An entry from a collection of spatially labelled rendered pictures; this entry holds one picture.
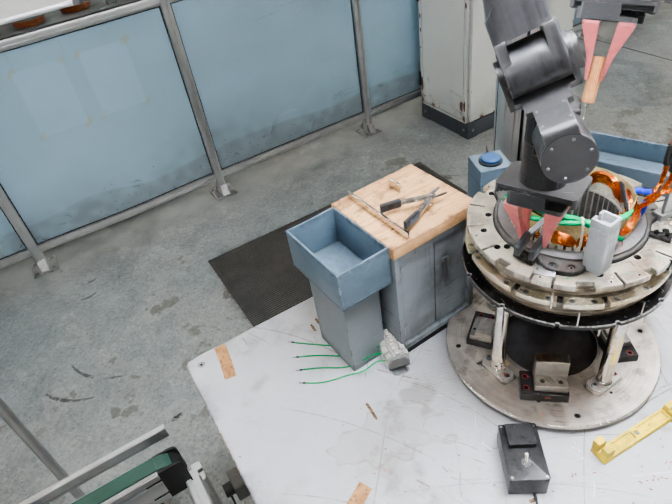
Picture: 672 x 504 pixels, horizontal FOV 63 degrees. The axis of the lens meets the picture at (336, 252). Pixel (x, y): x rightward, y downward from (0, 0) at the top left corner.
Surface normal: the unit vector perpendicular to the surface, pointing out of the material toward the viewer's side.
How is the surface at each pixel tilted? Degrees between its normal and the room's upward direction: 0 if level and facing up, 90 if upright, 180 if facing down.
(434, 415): 0
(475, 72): 90
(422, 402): 0
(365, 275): 90
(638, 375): 0
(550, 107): 22
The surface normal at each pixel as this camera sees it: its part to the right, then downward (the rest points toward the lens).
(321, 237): 0.56, 0.47
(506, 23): -0.23, 0.42
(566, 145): -0.12, 0.61
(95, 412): -0.13, -0.76
